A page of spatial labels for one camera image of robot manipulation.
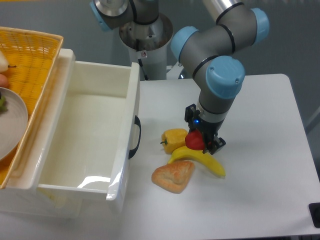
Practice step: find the dark blue drawer handle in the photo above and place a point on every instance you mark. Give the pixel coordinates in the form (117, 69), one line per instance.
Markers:
(136, 137)

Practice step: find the red toy pepper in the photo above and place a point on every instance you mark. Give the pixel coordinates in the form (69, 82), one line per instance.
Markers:
(194, 140)

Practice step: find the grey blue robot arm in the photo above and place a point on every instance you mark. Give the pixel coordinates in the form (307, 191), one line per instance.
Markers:
(206, 56)

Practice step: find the orange toy fruit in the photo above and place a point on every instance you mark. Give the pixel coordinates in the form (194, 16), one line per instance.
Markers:
(4, 82)

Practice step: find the yellow toy banana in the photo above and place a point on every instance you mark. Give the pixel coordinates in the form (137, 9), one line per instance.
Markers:
(205, 159)

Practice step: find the black object at table edge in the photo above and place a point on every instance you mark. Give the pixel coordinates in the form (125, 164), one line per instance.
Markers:
(314, 209)

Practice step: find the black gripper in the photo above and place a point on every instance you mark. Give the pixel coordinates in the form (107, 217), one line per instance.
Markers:
(209, 131)

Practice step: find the yellow woven basket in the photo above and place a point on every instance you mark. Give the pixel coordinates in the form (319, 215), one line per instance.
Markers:
(34, 54)

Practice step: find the white plastic drawer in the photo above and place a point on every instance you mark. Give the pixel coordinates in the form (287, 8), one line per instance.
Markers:
(88, 157)

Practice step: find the white toy pear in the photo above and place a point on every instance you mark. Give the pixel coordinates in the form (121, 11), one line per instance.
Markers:
(4, 64)

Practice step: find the green toy grapes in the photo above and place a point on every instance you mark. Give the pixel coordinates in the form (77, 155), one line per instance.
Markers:
(3, 107)

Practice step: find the metal mounting bracket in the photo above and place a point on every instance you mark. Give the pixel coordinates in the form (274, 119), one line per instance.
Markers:
(177, 71)

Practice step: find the yellow toy pepper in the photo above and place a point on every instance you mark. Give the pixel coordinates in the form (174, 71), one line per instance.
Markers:
(173, 139)

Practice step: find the grey plate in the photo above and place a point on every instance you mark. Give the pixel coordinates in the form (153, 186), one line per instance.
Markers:
(13, 122)

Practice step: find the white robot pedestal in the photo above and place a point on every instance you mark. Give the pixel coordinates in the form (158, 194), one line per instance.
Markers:
(147, 46)

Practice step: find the toy puff pastry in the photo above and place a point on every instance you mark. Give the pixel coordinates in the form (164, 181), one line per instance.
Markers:
(173, 177)

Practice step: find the white drawer cabinet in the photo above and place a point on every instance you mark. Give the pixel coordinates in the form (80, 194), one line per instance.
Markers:
(22, 194)

